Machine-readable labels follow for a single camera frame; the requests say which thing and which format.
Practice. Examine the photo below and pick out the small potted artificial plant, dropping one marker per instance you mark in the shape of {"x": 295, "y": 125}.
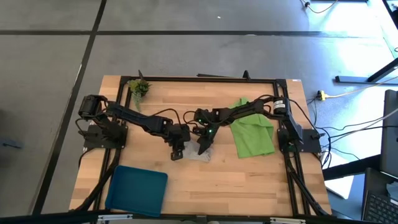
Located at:
{"x": 139, "y": 87}

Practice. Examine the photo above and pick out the white paper sheet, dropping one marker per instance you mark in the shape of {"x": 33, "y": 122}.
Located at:
{"x": 340, "y": 186}

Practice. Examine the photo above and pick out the black stand leg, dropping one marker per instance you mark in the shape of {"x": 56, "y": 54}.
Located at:
{"x": 351, "y": 79}

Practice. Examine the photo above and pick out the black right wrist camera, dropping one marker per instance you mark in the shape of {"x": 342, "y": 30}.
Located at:
{"x": 199, "y": 131}

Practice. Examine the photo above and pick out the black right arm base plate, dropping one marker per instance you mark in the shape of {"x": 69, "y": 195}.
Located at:
{"x": 311, "y": 144}

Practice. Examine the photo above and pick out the black laptop keyboard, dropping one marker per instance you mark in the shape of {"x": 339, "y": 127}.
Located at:
{"x": 379, "y": 208}

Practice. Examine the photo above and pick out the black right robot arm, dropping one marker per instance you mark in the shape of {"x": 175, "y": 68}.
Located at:
{"x": 248, "y": 109}

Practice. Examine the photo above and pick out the grey microfiber towel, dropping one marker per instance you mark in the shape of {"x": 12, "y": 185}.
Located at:
{"x": 194, "y": 155}

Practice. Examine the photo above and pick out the silver metal bracket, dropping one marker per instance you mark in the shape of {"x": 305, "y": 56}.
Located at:
{"x": 287, "y": 221}
{"x": 115, "y": 217}

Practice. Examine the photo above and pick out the green microfiber towel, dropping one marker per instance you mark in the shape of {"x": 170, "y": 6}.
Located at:
{"x": 253, "y": 137}

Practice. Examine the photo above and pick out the dark monitor panel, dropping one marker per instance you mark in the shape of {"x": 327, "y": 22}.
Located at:
{"x": 390, "y": 133}

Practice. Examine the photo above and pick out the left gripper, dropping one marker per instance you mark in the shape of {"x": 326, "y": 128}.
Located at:
{"x": 178, "y": 135}

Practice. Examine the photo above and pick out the dark floor beam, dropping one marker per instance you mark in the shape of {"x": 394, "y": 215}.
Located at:
{"x": 351, "y": 169}

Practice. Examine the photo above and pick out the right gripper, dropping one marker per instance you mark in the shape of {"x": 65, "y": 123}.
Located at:
{"x": 213, "y": 130}

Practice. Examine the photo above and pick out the blue plastic tray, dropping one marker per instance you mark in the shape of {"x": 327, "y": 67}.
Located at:
{"x": 136, "y": 191}

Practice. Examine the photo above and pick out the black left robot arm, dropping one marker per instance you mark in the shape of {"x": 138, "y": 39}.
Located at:
{"x": 136, "y": 116}

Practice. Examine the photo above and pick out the black aluminium table frame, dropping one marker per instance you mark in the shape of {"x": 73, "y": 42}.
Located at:
{"x": 217, "y": 80}

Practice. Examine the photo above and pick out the grey floor object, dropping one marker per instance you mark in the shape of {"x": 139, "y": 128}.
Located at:
{"x": 11, "y": 143}

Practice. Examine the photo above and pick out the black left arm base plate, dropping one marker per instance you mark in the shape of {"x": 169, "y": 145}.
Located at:
{"x": 93, "y": 143}

